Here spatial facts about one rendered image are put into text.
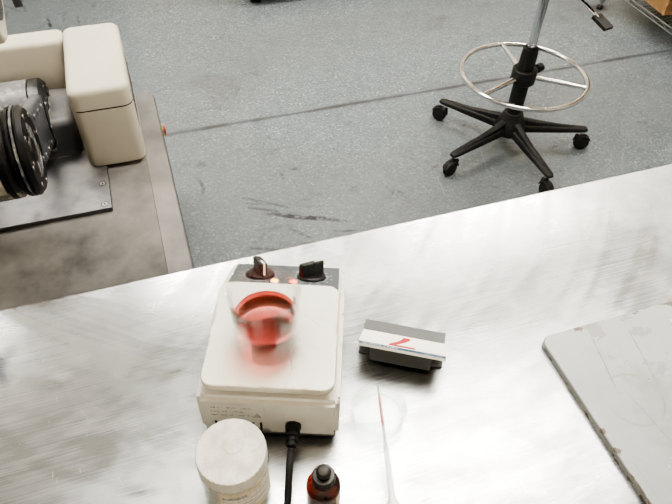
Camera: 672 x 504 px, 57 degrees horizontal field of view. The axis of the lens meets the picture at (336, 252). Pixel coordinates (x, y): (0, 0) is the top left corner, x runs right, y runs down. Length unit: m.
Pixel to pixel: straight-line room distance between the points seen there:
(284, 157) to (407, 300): 1.43
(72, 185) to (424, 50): 1.67
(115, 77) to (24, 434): 0.94
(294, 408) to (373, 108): 1.86
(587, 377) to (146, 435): 0.45
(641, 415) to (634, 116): 1.97
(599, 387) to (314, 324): 0.30
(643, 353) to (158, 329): 0.53
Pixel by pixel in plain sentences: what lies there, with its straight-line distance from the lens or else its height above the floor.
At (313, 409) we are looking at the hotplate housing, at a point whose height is 0.81.
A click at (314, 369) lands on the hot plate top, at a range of 0.57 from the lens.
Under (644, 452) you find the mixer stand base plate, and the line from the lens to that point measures 0.69.
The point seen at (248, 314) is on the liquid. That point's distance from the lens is 0.55.
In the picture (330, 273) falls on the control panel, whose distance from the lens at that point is 0.70.
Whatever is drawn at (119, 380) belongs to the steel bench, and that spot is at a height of 0.75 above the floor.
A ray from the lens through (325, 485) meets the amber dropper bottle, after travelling 0.55.
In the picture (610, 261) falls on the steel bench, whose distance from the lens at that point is 0.85.
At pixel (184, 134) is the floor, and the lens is 2.25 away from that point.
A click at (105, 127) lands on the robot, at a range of 1.50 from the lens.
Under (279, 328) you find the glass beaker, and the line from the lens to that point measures 0.52.
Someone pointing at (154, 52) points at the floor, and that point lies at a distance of 2.74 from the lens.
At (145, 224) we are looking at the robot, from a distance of 1.40.
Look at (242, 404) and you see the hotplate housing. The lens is 0.58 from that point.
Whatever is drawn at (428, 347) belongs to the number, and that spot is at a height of 0.77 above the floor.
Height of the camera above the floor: 1.32
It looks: 47 degrees down
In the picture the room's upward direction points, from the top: 2 degrees clockwise
